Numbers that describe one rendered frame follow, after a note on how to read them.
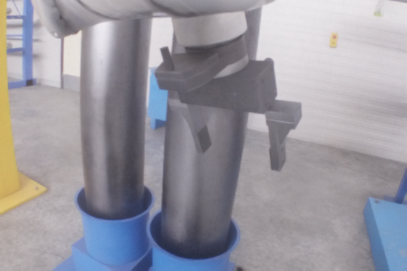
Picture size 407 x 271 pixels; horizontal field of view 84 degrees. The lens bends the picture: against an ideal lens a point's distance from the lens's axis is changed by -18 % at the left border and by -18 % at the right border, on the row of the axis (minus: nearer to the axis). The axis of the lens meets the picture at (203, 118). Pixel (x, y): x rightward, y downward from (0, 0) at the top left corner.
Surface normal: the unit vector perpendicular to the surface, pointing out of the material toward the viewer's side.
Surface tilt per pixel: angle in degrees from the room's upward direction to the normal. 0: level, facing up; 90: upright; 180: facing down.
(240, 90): 114
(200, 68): 93
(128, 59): 90
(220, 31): 99
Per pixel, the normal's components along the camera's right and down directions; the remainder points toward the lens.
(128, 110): 0.68, 0.27
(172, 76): -0.55, 0.54
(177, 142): -0.63, 0.15
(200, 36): -0.21, 0.54
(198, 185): -0.04, 0.27
